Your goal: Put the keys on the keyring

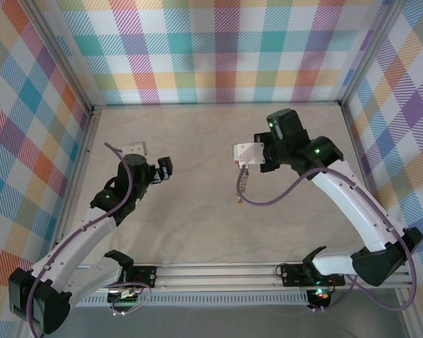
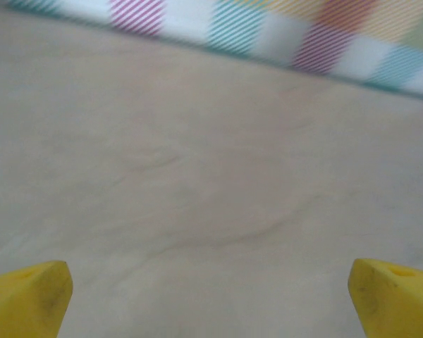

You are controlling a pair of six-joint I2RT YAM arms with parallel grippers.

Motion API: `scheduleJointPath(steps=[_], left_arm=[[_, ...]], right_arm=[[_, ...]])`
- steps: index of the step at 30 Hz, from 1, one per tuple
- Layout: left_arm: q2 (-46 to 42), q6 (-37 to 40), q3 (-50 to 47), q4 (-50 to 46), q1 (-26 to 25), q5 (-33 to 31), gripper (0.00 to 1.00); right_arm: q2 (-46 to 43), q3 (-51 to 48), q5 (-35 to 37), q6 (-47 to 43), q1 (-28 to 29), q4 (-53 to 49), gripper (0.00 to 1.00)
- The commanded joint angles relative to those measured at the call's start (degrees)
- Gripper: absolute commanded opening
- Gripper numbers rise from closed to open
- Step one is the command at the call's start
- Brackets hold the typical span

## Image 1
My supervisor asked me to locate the key bunch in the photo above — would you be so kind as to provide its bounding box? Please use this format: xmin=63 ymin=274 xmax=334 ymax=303
xmin=234 ymin=165 xmax=250 ymax=206

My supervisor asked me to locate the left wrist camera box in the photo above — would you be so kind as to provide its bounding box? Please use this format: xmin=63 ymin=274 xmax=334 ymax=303
xmin=121 ymin=141 xmax=148 ymax=156

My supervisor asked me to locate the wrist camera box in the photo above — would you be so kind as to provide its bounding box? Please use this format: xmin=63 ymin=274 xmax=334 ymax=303
xmin=121 ymin=141 xmax=148 ymax=156
xmin=232 ymin=142 xmax=266 ymax=167

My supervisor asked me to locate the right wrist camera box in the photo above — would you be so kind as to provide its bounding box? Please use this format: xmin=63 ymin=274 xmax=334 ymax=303
xmin=232 ymin=142 xmax=266 ymax=167

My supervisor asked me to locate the aluminium frame rail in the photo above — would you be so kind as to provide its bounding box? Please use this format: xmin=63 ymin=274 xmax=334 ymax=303
xmin=27 ymin=105 xmax=105 ymax=293
xmin=341 ymin=102 xmax=412 ymax=268
xmin=91 ymin=100 xmax=343 ymax=111

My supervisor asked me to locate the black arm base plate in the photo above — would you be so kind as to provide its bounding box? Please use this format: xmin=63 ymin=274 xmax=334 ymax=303
xmin=280 ymin=262 xmax=346 ymax=287
xmin=92 ymin=265 xmax=159 ymax=290

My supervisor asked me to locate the controller board with wires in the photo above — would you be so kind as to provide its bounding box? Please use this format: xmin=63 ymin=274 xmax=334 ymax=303
xmin=308 ymin=287 xmax=332 ymax=311
xmin=106 ymin=287 xmax=151 ymax=316

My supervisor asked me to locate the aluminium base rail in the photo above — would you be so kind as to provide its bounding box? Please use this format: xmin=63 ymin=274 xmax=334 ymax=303
xmin=26 ymin=263 xmax=415 ymax=293

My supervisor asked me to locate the aluminium frame post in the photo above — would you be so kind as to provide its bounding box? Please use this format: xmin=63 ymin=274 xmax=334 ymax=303
xmin=338 ymin=0 xmax=406 ymax=106
xmin=20 ymin=0 xmax=97 ymax=112

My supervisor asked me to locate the grey slotted cable duct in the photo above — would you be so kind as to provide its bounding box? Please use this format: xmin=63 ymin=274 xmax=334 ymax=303
xmin=41 ymin=294 xmax=309 ymax=308

